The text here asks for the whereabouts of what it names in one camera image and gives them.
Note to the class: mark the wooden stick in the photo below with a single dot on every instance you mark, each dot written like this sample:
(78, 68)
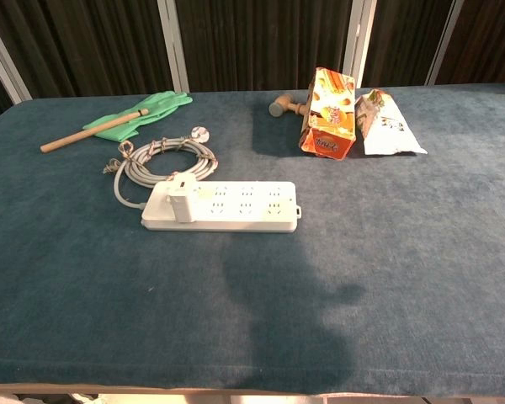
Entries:
(92, 131)

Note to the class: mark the green rubber glove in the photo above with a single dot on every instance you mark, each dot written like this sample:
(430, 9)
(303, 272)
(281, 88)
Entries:
(151, 113)

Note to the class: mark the wooden mallet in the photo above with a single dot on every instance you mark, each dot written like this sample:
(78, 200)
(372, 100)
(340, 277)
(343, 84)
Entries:
(283, 107)

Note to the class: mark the white snack bag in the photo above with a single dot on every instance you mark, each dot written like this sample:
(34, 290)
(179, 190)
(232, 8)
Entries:
(383, 126)

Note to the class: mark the white power strip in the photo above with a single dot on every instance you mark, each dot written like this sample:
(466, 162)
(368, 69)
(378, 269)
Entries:
(235, 210)

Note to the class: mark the white plug adapter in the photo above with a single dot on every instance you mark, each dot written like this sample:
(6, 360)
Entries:
(181, 202)

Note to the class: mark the orange snack box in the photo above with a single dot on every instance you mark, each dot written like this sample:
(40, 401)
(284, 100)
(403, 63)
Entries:
(330, 118)

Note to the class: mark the blue table cloth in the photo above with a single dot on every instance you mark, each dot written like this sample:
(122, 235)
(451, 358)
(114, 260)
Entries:
(252, 273)

